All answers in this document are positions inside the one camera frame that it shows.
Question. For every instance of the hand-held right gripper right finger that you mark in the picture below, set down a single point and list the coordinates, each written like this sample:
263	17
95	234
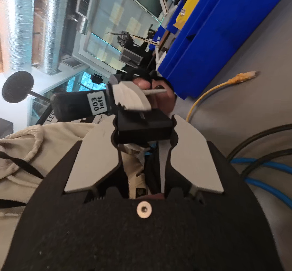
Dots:
194	161

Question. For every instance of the person's cream hoodie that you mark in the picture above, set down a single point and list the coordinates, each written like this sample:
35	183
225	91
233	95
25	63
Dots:
45	143

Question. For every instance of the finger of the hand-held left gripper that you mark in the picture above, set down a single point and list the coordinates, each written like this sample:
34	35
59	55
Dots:
132	99

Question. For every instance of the person's left hand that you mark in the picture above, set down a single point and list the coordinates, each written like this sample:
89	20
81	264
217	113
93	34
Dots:
164	99

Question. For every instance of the silver ribbed ventilation duct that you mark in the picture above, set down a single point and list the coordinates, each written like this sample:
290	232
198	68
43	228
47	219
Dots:
19	24

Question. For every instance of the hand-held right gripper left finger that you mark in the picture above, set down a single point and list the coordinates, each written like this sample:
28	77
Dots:
93	159

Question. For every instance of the silver spiral ceiling duct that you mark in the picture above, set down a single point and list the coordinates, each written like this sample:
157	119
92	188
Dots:
53	24

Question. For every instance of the blue plastic bin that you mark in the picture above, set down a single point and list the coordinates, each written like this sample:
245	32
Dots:
168	27
228	24

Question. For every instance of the black round base stand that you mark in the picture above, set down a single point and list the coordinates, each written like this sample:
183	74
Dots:
18	86

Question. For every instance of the yellow plastic bin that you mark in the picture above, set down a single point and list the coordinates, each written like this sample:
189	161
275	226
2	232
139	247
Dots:
194	1

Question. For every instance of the white wall vent grille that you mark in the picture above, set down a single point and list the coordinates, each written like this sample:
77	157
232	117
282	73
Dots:
84	0

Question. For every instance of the black ethernet adapter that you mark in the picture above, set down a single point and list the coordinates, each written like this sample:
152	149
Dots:
146	127

